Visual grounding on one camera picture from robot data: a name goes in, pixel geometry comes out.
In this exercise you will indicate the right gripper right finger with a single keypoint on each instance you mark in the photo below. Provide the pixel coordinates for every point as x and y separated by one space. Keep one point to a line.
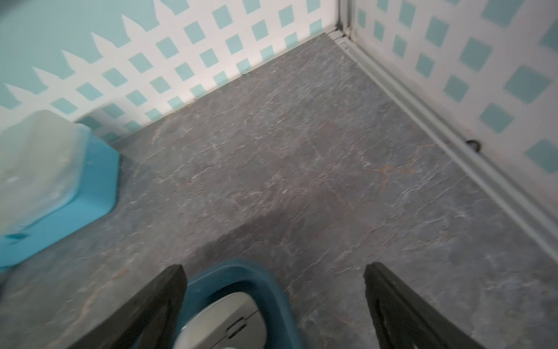
403 319

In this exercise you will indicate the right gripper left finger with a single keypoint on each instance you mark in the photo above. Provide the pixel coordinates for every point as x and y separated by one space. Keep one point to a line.
147 320

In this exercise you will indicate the white mouse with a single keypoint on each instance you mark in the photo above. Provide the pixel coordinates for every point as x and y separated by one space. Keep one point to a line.
233 321

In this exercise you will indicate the teal storage box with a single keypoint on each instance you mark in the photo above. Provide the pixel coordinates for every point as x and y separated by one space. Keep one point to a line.
242 276

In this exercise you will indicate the blue box clear lid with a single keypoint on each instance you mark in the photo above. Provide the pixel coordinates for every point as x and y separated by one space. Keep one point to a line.
56 178

